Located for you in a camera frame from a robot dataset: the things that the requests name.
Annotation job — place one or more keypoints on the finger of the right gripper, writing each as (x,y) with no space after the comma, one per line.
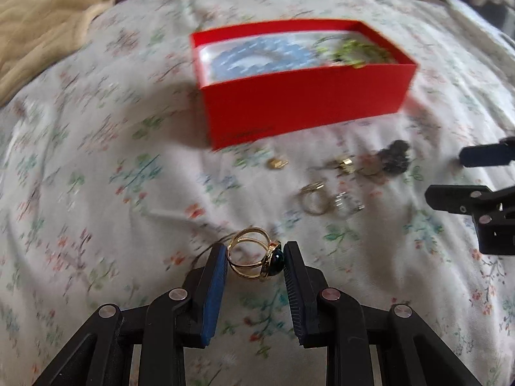
(492,213)
(499,154)

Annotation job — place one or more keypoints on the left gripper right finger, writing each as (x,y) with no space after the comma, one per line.
(409,351)

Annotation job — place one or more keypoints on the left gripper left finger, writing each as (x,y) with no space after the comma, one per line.
(101,351)

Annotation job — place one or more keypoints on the black flower jewelry piece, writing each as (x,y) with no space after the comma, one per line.
(395,159)

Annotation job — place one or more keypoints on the red jewelry box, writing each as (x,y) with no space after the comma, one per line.
(259,80)

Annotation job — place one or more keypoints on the gold clip earring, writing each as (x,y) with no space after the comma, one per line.
(343,164)

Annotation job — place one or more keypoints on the floral bed sheet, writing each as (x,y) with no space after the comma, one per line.
(110,191)

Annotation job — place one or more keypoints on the small gold earring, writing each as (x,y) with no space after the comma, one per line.
(277,163)

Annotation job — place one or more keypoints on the beige fleece blanket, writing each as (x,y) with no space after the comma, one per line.
(36,34)

